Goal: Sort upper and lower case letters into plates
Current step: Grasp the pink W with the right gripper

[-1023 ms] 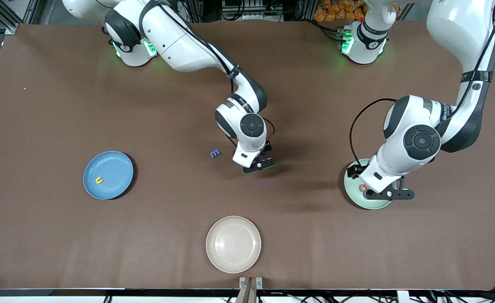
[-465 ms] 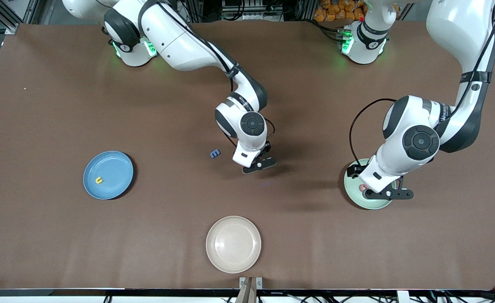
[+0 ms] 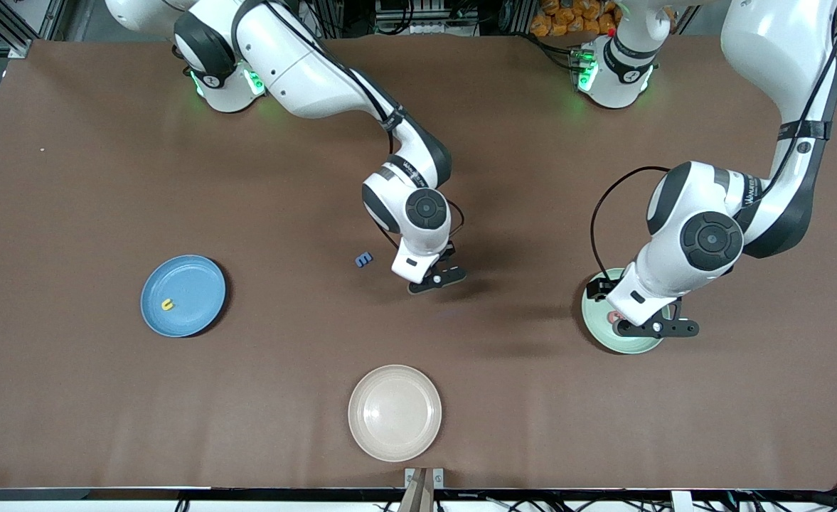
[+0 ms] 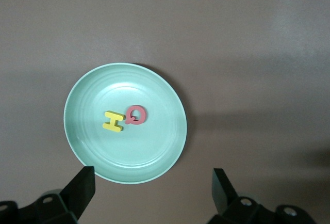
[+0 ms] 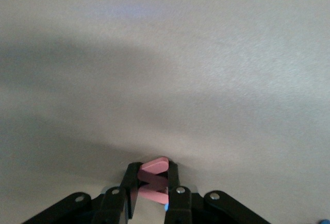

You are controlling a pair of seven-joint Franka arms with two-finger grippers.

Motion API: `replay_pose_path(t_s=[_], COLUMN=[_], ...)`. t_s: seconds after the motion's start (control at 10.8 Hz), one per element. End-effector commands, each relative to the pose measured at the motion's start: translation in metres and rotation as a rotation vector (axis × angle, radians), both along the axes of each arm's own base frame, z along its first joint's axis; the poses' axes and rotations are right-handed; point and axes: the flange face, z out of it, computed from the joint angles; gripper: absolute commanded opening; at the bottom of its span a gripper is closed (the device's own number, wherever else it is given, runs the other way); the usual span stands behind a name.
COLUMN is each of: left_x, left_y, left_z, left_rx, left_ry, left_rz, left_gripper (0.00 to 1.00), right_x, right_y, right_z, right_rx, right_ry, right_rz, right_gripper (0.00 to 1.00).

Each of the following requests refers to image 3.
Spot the blue plate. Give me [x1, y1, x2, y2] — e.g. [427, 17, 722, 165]
[140, 255, 227, 338]

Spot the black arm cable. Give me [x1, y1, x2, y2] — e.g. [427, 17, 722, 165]
[247, 0, 467, 246]
[590, 28, 837, 282]

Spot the aluminium frame beam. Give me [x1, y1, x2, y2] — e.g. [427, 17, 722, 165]
[0, 0, 60, 59]

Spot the tan mount pole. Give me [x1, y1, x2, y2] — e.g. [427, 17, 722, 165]
[397, 469, 435, 512]

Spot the orange snack bag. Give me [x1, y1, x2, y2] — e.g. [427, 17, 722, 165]
[530, 0, 622, 36]

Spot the beige plate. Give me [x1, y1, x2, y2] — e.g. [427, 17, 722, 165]
[348, 364, 442, 463]

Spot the long white power strip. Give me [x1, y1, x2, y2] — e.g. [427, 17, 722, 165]
[374, 0, 481, 38]

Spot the brown table mat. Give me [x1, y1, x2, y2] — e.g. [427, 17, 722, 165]
[0, 34, 837, 491]

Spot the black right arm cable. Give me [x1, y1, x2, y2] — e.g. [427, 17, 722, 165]
[247, 0, 467, 246]

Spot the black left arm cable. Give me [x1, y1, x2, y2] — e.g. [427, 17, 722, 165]
[590, 28, 837, 282]

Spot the grey metal mount bracket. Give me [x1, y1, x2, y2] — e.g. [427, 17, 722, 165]
[404, 466, 445, 491]

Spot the light green plate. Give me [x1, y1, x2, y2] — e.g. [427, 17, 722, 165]
[580, 269, 672, 355]

